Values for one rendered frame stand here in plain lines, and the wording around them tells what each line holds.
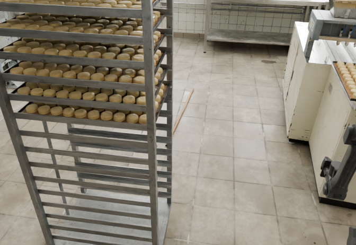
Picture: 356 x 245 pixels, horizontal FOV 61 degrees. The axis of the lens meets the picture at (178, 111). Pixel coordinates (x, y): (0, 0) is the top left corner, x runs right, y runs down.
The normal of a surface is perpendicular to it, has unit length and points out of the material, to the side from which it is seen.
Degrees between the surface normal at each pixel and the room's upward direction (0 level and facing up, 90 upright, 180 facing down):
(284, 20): 90
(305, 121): 90
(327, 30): 90
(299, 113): 90
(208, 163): 0
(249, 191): 0
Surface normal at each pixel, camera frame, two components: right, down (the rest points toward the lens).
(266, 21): -0.15, 0.51
